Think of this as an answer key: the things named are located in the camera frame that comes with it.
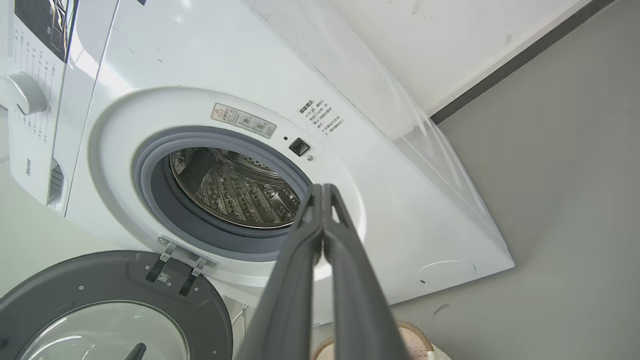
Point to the grey round washer door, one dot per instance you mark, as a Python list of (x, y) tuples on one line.
[(115, 280)]

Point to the cream woven laundry basket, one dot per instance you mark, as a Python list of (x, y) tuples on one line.
[(417, 342)]

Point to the dark baseboard strip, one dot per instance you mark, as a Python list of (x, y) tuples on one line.
[(520, 55)]

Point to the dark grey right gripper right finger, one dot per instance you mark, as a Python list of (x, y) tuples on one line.
[(360, 300)]

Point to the black square door latch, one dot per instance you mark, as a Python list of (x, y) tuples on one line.
[(299, 147)]

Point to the warning sticker with triangle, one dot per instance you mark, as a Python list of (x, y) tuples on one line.
[(243, 120)]

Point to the white front-load washing machine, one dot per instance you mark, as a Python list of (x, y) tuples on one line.
[(390, 200)]

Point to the black glossy control display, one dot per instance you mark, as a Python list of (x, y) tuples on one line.
[(45, 22)]

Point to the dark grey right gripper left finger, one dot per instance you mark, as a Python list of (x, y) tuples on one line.
[(285, 300)]

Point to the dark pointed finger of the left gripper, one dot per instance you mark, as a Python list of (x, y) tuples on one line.
[(137, 353)]

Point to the white round control knob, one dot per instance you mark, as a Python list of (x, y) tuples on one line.
[(25, 92)]

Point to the stainless steel washing machine drum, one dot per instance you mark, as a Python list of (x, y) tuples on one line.
[(235, 190)]

